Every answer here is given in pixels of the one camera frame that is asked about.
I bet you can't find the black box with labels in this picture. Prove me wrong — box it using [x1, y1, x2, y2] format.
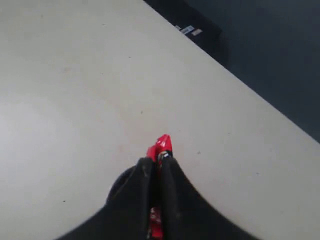
[146, 0, 228, 66]

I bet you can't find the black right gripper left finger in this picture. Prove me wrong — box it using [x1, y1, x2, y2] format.
[60, 157, 154, 240]

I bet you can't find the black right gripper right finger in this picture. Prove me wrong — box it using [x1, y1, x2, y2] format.
[160, 157, 253, 240]

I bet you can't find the red candy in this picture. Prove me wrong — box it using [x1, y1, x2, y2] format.
[146, 134, 173, 240]

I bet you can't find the stainless steel cup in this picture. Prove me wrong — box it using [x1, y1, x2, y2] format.
[105, 166, 135, 204]

